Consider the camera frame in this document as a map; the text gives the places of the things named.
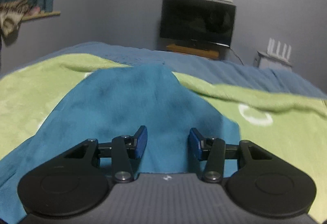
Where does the teal hooded jacket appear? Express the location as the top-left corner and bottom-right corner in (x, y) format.
(1, 65), (241, 223)

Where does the green fleece blanket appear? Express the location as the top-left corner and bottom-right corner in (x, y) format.
(1, 54), (326, 222)

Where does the wooden tv stand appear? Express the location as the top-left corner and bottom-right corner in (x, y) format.
(166, 44), (219, 60)

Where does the white small cabinet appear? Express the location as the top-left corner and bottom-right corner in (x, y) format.
(253, 51), (292, 72)

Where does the white wifi router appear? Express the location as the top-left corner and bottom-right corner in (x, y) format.
(266, 38), (292, 62)

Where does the black television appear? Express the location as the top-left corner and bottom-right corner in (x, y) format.
(160, 0), (237, 47)

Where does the wooden window sill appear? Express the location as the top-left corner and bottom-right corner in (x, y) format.
(22, 11), (61, 22)

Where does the patterned cloth on sill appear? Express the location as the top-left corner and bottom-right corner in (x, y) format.
(1, 0), (41, 37)

